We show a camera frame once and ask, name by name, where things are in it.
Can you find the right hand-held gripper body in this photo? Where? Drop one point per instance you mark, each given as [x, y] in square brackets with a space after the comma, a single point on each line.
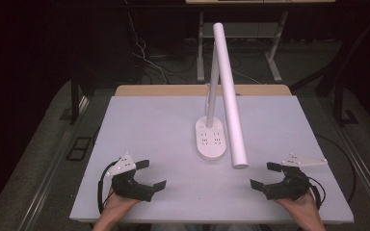
[290, 187]

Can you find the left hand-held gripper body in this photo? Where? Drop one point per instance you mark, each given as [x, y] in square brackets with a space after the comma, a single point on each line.
[131, 189]

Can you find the white desk lamp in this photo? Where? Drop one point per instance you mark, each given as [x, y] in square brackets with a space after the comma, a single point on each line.
[229, 96]

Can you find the person's left hand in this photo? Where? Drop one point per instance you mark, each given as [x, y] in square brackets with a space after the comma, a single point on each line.
[117, 208]

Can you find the person's right hand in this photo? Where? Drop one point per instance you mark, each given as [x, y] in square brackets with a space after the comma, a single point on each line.
[303, 208]

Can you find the black metal stand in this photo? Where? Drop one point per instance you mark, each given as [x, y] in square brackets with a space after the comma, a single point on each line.
[337, 93]

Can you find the black floor frame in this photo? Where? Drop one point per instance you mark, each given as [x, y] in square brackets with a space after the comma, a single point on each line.
[78, 148]

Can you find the white metal desk frame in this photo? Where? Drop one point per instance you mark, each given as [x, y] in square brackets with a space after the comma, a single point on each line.
[200, 57]

